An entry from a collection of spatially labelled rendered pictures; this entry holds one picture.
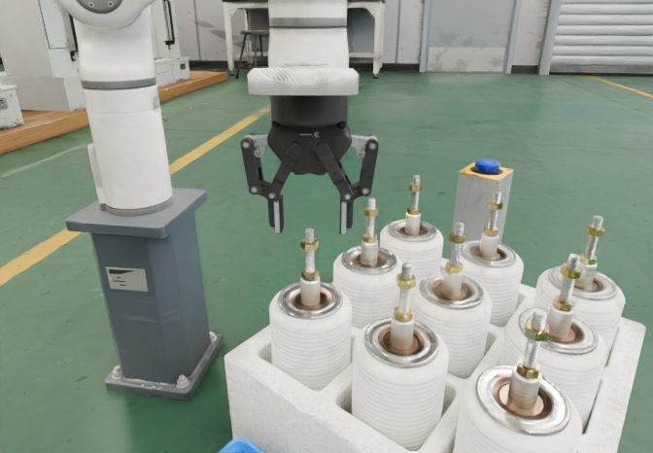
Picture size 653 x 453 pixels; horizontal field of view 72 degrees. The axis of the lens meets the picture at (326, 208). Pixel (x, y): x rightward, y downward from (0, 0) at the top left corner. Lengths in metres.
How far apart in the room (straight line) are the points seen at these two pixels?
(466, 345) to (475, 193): 0.31
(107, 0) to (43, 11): 2.33
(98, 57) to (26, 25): 2.33
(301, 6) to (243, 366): 0.39
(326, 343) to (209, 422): 0.30
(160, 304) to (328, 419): 0.32
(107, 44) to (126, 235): 0.25
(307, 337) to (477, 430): 0.19
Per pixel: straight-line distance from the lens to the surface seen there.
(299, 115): 0.41
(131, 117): 0.64
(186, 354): 0.78
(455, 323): 0.53
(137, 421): 0.79
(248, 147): 0.45
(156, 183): 0.67
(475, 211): 0.80
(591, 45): 5.77
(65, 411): 0.85
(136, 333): 0.76
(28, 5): 2.96
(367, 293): 0.58
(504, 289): 0.64
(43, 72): 2.98
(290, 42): 0.41
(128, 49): 0.67
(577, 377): 0.52
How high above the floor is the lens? 0.55
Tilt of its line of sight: 23 degrees down
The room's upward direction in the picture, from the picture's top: straight up
